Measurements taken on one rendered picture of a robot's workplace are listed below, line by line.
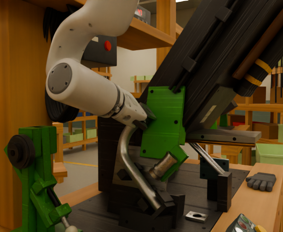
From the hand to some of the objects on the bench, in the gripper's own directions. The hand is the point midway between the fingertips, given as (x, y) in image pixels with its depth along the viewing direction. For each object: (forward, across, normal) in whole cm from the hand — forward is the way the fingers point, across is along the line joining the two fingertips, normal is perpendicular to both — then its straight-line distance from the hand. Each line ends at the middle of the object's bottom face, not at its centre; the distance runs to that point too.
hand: (141, 115), depth 76 cm
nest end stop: (+2, +26, -13) cm, 29 cm away
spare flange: (+13, +29, -8) cm, 33 cm away
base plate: (+21, +18, -19) cm, 34 cm away
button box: (+3, +43, -3) cm, 44 cm away
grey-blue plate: (+29, +26, -5) cm, 40 cm away
